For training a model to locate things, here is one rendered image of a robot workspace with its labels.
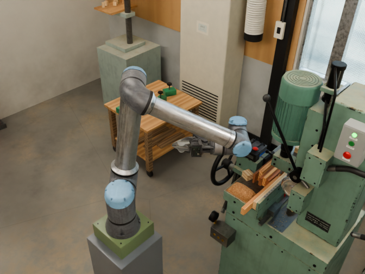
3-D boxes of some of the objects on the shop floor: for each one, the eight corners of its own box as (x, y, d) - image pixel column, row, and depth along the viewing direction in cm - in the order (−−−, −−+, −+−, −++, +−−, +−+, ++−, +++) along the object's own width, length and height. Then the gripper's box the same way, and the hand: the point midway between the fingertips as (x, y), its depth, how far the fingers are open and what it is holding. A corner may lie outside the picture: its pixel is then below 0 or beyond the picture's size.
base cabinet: (255, 244, 276) (269, 172, 234) (328, 295, 245) (362, 222, 202) (215, 284, 250) (225, 211, 207) (293, 348, 218) (322, 276, 176)
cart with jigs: (159, 124, 398) (158, 69, 360) (199, 148, 366) (202, 90, 328) (109, 151, 360) (101, 93, 322) (149, 181, 328) (145, 119, 290)
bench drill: (131, 88, 457) (121, -56, 363) (169, 107, 426) (168, -46, 331) (100, 104, 428) (80, -49, 334) (138, 125, 396) (128, -38, 302)
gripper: (214, 143, 191) (172, 143, 190) (213, 159, 195) (171, 158, 194) (212, 135, 199) (171, 135, 198) (211, 150, 203) (171, 150, 202)
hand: (174, 144), depth 198 cm, fingers closed
